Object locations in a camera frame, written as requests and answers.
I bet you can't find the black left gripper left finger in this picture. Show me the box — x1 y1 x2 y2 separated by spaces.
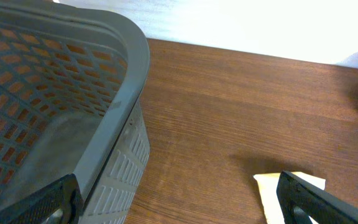
0 174 83 224

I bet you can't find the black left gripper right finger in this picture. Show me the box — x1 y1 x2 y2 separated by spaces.
276 171 358 224

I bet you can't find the cream snack bag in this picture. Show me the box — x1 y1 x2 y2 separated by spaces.
253 172 326 224

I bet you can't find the grey plastic basket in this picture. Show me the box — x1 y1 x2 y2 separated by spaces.
0 1 150 223

